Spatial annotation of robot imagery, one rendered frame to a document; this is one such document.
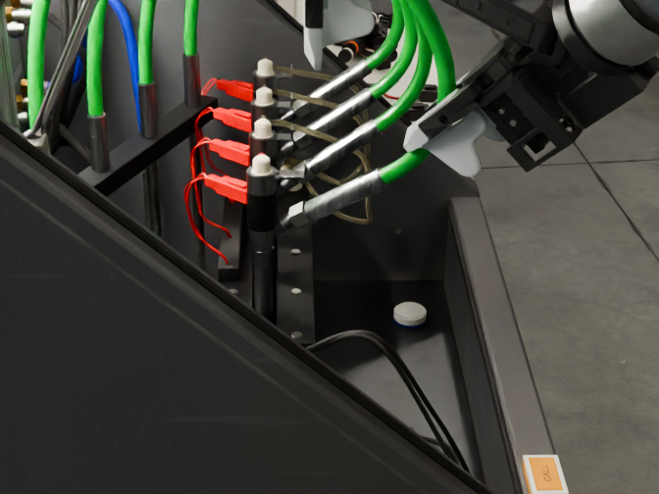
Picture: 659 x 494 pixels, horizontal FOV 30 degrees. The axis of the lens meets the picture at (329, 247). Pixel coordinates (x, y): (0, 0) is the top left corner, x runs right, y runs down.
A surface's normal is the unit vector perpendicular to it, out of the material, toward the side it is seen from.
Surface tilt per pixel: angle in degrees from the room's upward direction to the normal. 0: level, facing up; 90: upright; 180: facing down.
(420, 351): 0
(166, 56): 90
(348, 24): 93
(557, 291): 0
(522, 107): 103
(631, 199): 0
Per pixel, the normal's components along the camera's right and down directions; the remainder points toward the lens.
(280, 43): 0.03, 0.50
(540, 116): -0.54, 0.59
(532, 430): 0.01, -0.87
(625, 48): -0.15, 0.87
